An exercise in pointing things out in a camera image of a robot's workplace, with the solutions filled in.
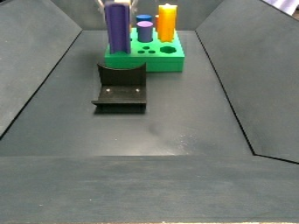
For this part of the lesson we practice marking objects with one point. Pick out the purple arch block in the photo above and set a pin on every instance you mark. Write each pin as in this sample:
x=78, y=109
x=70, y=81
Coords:
x=117, y=26

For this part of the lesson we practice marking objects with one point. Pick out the red rounded block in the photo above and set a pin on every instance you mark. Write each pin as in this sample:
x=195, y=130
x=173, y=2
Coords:
x=156, y=23

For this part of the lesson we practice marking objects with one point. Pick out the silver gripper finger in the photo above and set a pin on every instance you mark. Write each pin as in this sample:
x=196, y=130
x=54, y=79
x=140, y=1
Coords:
x=100, y=8
x=132, y=12

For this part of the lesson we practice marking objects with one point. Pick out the yellow star prism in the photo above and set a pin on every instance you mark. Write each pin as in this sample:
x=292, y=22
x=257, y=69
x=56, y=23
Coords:
x=167, y=22

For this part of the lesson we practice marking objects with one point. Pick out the black L-shaped fixture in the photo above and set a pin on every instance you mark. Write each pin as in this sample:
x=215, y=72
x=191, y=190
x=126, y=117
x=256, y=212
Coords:
x=121, y=90

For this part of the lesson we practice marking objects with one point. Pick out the purple cylinder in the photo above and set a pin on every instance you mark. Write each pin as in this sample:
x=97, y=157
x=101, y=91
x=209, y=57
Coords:
x=144, y=28

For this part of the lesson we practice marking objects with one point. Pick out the green shape sorter base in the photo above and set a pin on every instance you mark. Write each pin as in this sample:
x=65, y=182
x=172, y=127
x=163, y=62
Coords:
x=161, y=56

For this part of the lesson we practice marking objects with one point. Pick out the dark blue cylinder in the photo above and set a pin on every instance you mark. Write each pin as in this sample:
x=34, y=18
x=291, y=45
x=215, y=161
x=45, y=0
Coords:
x=142, y=17

